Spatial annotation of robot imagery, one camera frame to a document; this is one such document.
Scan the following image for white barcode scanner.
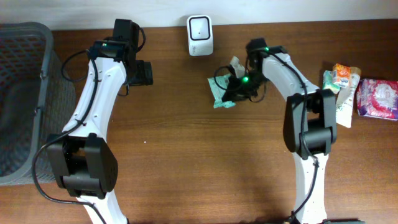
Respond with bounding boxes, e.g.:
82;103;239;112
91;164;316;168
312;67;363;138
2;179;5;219
187;15;214;57

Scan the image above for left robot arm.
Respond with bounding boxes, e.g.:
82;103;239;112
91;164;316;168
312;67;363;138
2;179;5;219
44;19;154;223

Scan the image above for white tube with cork cap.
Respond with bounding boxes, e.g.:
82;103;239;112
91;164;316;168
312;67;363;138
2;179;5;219
336;67;362;128

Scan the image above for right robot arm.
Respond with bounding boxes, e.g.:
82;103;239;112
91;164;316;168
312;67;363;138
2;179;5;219
221;38;336;223

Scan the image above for red purple floral tissue pack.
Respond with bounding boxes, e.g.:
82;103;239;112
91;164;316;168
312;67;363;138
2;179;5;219
356;78;397;121

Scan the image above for teal tissue pack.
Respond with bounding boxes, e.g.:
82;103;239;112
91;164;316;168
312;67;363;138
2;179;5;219
322;70;340;95

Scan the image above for mint toilet tissue wipes pack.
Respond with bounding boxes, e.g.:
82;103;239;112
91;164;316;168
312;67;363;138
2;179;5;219
208;74;236;109

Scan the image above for orange tissue pack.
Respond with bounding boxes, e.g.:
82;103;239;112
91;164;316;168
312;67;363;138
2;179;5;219
332;63;351;88

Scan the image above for grey plastic mesh basket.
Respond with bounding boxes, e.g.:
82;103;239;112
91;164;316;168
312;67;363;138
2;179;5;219
1;22;76;186

